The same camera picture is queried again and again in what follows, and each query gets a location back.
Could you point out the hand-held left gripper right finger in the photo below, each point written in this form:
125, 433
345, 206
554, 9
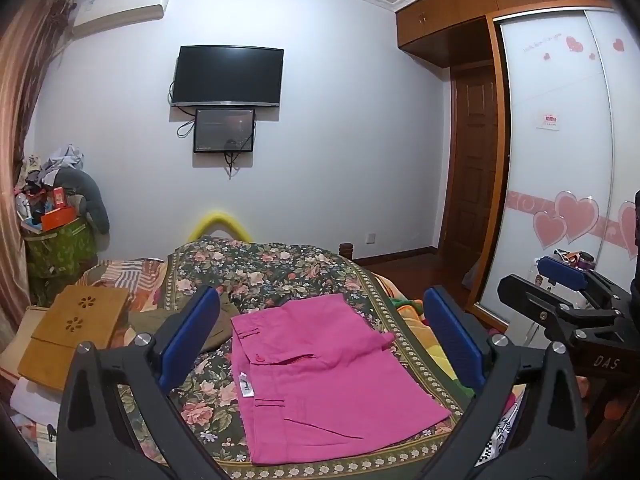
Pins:
455, 345

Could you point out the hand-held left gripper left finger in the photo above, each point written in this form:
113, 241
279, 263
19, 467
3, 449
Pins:
190, 335

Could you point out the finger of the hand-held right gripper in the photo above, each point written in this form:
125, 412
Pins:
535, 305
565, 270

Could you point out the pink pants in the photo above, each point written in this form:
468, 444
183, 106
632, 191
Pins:
320, 385

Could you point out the olive green cloth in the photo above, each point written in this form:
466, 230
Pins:
222, 325

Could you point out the rainbow coloured cloth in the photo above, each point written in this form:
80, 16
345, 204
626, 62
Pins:
415, 320

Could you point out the striped patchwork quilt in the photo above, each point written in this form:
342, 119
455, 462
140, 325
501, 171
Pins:
135, 275

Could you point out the white heart wardrobe door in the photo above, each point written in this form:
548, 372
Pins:
550, 160
625, 135

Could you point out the wooden lap desk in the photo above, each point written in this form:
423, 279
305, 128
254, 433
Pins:
75, 330

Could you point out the yellow foam tube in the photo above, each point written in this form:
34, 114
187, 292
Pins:
215, 218

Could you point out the floral blanket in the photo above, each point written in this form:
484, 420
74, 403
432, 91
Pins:
300, 270

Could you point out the brown wooden door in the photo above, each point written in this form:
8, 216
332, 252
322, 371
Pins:
475, 160

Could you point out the red label sticker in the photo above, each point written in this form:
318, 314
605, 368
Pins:
550, 121

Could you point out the green storage bin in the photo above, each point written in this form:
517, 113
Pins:
60, 250

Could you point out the orange box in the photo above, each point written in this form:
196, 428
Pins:
57, 220

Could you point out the small red box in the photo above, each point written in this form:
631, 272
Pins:
59, 197

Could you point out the pile of clothes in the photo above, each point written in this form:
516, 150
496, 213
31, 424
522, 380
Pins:
60, 160

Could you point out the wooden overhead cabinet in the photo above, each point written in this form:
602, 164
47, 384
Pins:
450, 15

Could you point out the pink striped curtain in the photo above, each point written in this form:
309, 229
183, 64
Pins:
25, 85

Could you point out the white air conditioner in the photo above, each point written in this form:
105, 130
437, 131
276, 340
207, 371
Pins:
120, 12

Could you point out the wooden bed post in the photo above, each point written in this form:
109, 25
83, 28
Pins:
346, 250

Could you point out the small wall-mounted monitor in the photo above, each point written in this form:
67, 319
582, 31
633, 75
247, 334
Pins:
225, 130

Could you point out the wall-mounted black television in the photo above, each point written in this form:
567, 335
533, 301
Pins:
225, 75

